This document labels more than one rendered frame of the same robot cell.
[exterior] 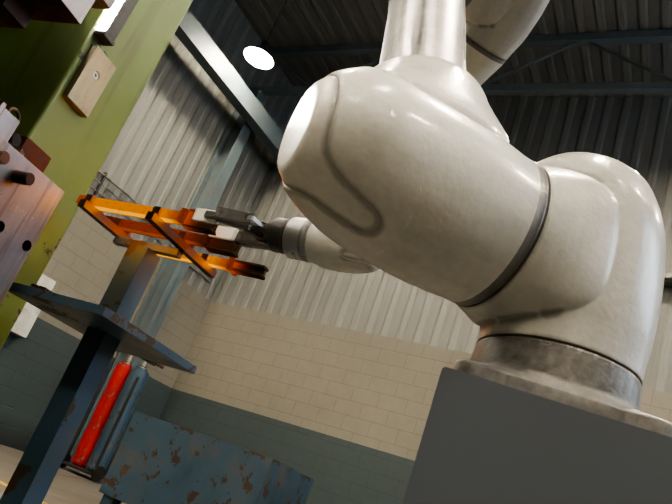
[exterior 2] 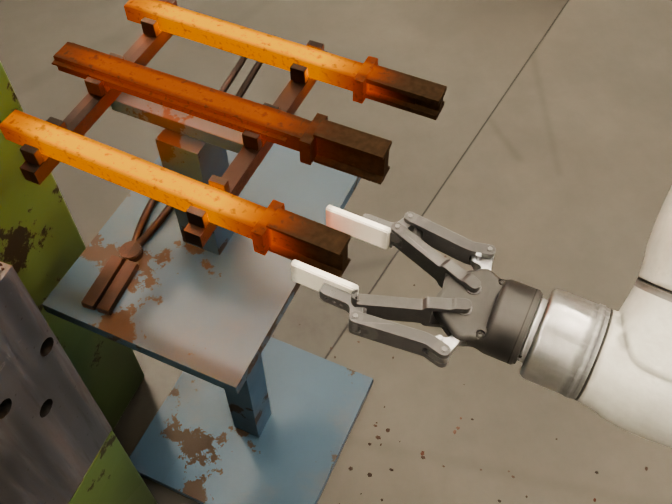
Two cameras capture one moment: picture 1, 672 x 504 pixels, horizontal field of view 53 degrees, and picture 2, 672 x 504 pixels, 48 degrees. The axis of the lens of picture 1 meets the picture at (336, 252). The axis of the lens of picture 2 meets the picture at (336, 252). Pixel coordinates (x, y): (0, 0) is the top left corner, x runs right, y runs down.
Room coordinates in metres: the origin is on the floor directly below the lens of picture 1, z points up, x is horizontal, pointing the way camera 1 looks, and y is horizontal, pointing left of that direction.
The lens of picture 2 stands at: (0.98, 0.30, 1.58)
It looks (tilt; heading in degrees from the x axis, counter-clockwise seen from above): 55 degrees down; 358
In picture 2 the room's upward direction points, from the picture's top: straight up
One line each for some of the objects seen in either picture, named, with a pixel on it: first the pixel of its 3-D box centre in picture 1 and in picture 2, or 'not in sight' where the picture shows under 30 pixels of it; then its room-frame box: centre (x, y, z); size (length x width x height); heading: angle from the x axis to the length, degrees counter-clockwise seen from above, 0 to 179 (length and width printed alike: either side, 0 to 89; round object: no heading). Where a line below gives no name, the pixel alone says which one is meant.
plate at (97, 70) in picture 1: (90, 81); not in sight; (1.59, 0.77, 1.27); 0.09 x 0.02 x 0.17; 157
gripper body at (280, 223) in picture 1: (272, 234); (484, 311); (1.35, 0.14, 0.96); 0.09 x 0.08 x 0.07; 62
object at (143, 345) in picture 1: (106, 330); (212, 237); (1.65, 0.45, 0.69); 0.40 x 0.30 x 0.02; 154
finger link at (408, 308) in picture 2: (241, 223); (409, 310); (1.35, 0.21, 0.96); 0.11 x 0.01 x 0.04; 83
